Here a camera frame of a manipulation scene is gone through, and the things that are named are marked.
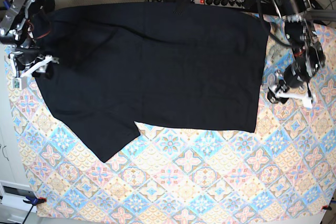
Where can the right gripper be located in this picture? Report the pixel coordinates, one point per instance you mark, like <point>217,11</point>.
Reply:
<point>23,59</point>

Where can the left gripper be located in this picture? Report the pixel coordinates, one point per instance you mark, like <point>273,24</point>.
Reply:
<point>290,79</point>

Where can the black T-shirt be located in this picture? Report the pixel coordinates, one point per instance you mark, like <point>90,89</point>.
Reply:
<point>128,63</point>

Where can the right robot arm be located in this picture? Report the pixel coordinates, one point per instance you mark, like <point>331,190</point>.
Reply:
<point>17,24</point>

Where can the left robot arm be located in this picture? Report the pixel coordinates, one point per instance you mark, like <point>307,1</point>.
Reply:
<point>306,48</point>

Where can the blue clamp upper left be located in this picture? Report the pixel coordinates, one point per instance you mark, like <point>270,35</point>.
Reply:
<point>7,4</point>

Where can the blue clamp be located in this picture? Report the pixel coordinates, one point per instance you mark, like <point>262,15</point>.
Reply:
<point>7,4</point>
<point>33,201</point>

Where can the patterned tablecloth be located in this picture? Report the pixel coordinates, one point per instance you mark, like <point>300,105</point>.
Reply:
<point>284,170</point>

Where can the white power strip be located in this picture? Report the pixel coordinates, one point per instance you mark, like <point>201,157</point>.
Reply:
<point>222,3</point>

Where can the orange clamp lower right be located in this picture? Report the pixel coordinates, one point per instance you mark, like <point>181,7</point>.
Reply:
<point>326,208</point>

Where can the blue clamp lower left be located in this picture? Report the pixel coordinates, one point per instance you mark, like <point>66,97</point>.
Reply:
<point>33,201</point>

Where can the white cabinet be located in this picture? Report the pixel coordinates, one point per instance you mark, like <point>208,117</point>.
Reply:
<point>13,209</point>

